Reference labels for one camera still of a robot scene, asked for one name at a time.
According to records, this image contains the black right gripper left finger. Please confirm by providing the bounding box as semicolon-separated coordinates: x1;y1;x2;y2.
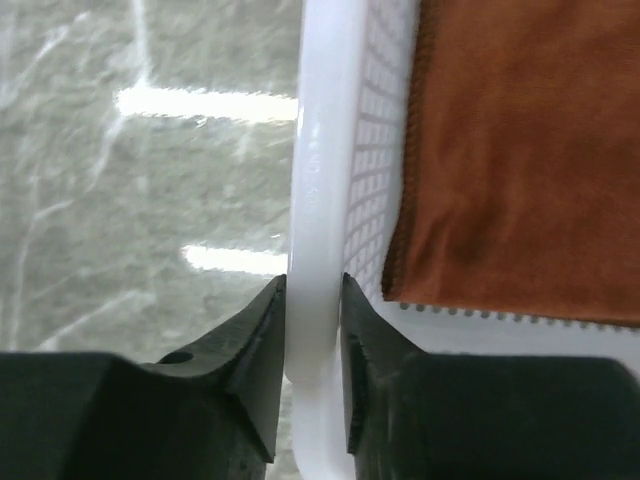
1;276;286;479

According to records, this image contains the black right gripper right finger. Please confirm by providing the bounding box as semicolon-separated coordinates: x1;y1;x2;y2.
341;276;639;479

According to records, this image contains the rust brown towel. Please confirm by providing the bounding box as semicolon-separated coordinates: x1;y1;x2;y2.
382;1;639;327

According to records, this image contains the white basket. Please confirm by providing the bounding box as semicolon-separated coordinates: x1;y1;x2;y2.
285;1;639;479

